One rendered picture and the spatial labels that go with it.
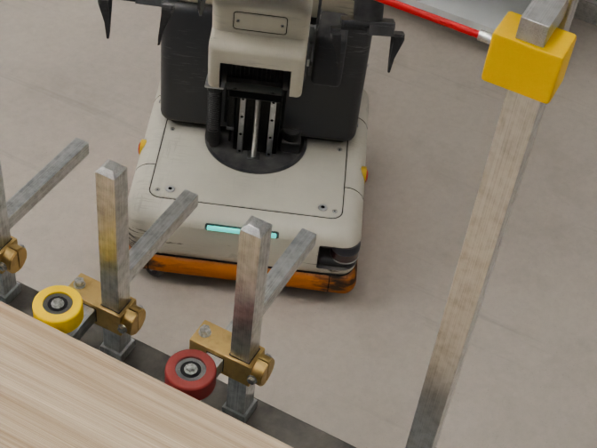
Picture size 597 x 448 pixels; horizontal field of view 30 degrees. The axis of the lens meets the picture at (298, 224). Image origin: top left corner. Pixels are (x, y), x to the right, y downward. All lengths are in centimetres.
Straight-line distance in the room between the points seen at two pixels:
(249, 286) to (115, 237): 24
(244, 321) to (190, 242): 119
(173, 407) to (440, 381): 40
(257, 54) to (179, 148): 59
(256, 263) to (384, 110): 210
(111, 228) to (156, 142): 130
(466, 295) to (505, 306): 168
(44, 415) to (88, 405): 6
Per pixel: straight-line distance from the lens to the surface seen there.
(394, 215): 333
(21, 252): 202
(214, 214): 287
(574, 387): 304
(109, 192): 171
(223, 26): 255
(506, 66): 115
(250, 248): 161
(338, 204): 292
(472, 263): 144
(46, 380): 175
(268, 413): 195
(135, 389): 173
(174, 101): 304
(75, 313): 182
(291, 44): 255
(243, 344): 178
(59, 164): 218
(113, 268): 184
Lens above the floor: 229
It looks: 45 degrees down
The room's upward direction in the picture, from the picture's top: 7 degrees clockwise
